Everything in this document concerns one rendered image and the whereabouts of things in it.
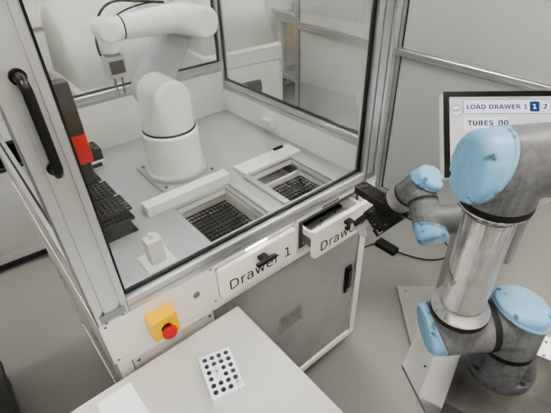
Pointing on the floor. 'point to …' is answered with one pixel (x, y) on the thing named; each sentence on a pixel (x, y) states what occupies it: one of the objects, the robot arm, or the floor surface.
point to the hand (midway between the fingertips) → (355, 223)
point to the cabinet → (270, 308)
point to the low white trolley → (188, 383)
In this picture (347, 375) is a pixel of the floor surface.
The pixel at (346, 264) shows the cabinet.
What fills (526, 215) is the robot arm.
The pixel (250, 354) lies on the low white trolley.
